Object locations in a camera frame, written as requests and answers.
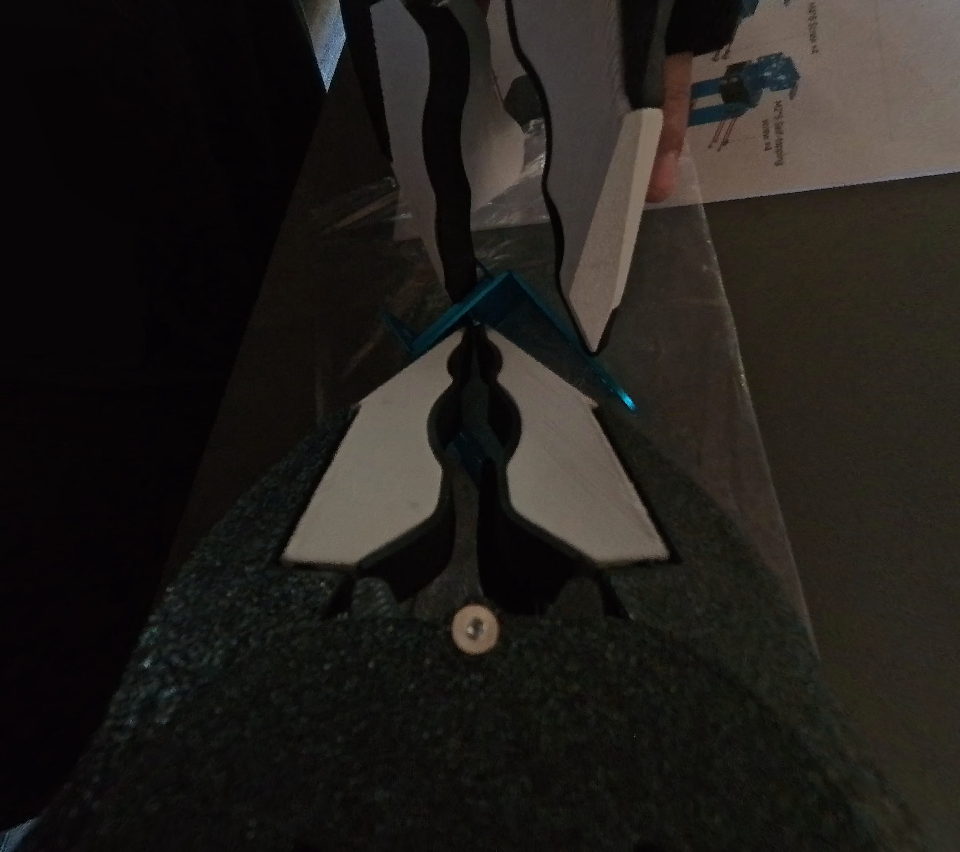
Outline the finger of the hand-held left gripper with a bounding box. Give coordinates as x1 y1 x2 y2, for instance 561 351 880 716
508 0 667 354
369 0 492 304

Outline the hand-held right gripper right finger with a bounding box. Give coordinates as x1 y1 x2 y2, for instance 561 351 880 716
472 326 672 609

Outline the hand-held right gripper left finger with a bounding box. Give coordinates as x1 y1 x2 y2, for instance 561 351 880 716
281 326 481 606

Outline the large clear plastic bag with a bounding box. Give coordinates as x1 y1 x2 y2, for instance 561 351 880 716
315 177 822 651

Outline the blue metal U bracket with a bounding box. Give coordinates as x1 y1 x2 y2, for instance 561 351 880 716
378 271 640 474

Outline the person's left hand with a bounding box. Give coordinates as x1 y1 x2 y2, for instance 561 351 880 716
648 0 757 204

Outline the white instruction sheet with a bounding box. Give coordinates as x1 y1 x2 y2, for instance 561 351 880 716
390 0 960 227

